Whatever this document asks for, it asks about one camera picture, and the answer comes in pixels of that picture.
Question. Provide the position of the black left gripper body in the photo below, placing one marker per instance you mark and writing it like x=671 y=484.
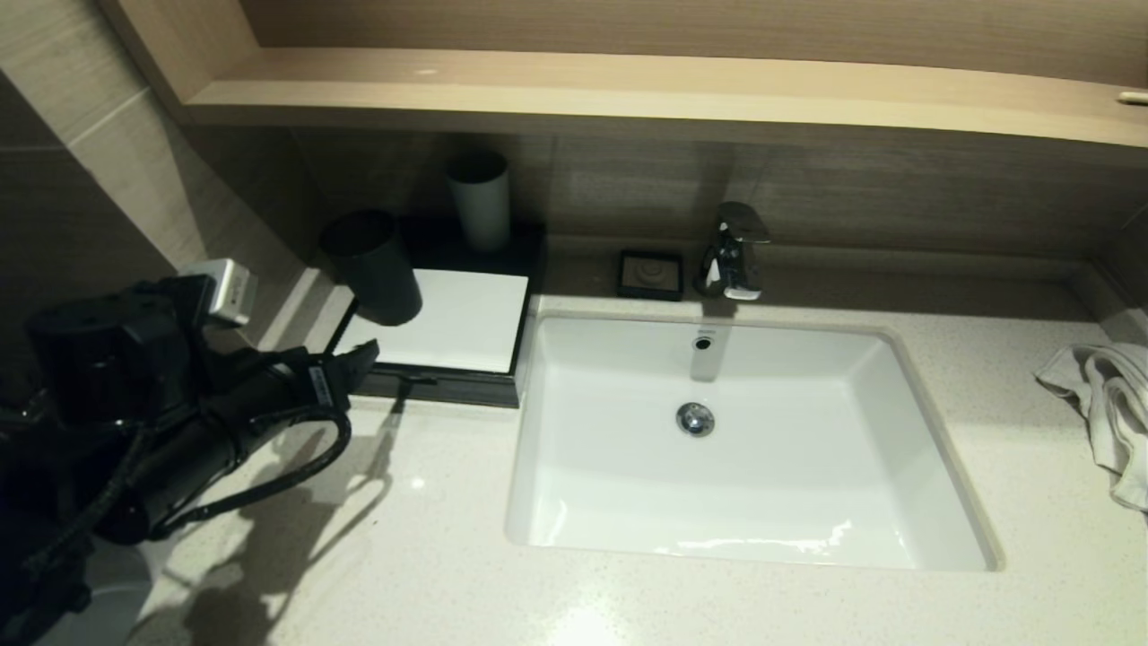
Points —
x=314 y=384

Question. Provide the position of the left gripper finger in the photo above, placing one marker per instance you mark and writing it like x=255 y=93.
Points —
x=359 y=354
x=360 y=377

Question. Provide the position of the black cup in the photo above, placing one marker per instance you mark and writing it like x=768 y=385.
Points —
x=377 y=269

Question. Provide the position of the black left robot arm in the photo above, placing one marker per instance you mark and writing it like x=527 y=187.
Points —
x=99 y=350

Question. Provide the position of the black box with white top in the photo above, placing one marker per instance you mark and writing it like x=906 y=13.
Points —
x=448 y=314

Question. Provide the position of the grey cup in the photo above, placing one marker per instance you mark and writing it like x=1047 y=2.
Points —
x=480 y=206

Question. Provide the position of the black glossy tray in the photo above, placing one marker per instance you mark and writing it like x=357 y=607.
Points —
x=525 y=238

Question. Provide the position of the black square soap dish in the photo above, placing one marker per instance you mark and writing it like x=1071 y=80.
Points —
x=650 y=276

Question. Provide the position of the chrome drain plug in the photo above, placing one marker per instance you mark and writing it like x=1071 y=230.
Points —
x=695 y=420

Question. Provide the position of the light wooden shelf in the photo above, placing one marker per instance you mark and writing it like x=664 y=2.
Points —
x=628 y=90

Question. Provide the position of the chrome faucet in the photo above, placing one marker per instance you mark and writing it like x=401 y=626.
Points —
x=731 y=260

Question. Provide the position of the white ceramic sink basin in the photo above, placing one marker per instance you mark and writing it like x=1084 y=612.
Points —
x=762 y=484

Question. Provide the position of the white towel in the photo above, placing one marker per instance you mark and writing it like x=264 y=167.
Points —
x=1108 y=404

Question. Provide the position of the small pale object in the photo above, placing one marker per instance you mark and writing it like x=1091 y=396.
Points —
x=1132 y=99

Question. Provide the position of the small white rectangular block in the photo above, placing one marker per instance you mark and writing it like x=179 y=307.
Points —
x=229 y=289

